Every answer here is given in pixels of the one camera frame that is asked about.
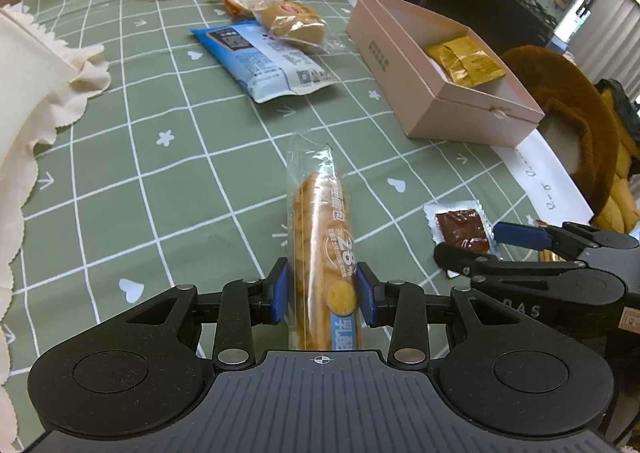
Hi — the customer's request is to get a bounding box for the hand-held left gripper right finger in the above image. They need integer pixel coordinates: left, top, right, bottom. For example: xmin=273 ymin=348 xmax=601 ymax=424
xmin=353 ymin=262 xmax=531 ymax=370

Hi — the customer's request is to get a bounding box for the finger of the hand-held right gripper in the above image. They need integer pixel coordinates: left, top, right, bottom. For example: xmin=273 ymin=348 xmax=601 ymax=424
xmin=494 ymin=221 xmax=640 ymax=255
xmin=434 ymin=243 xmax=588 ymax=286

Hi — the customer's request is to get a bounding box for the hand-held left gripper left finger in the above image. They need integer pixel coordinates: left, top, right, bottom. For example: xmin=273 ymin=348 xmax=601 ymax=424
xmin=114 ymin=258 xmax=292 ymax=372

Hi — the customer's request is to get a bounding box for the brown snack packet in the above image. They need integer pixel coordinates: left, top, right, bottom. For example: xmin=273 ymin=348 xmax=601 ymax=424
xmin=423 ymin=200 xmax=500 ymax=261

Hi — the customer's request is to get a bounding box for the long bread packet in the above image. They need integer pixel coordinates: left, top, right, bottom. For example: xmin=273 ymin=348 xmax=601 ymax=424
xmin=285 ymin=132 xmax=360 ymax=353

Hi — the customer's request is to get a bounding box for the pink cardboard box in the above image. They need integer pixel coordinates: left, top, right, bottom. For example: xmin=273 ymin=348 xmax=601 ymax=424
xmin=346 ymin=0 xmax=546 ymax=148

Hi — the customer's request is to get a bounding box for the yellow snack packet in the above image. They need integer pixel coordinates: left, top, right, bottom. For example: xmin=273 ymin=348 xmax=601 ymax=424
xmin=424 ymin=37 xmax=506 ymax=88

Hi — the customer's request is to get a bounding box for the blue snack packet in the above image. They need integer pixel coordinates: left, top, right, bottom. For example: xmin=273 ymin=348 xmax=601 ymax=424
xmin=190 ymin=22 xmax=339 ymax=104

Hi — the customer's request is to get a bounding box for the round bread packet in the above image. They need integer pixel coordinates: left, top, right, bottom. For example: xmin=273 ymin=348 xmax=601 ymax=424
xmin=251 ymin=0 xmax=332 ymax=54

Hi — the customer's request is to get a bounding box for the orange pastry packet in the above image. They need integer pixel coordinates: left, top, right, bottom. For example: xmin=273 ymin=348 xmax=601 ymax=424
xmin=220 ymin=0 xmax=287 ymax=18

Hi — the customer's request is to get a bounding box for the beige chair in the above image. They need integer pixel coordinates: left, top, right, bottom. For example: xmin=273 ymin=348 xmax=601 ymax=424
xmin=540 ymin=113 xmax=576 ymax=154

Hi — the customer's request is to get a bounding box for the yellow and black cloth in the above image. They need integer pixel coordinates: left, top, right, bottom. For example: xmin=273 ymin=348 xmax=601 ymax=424
xmin=592 ymin=78 xmax=640 ymax=234

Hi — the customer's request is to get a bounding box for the brown fleece coat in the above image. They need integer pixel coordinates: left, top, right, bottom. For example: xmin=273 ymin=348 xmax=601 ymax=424
xmin=500 ymin=45 xmax=640 ymax=234

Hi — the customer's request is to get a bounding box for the green checked tablecloth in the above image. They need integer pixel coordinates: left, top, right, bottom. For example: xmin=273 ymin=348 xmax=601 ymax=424
xmin=0 ymin=0 xmax=596 ymax=453

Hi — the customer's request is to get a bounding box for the cream scalloped cloth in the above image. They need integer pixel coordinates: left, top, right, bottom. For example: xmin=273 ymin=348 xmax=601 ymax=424
xmin=0 ymin=4 xmax=112 ymax=453

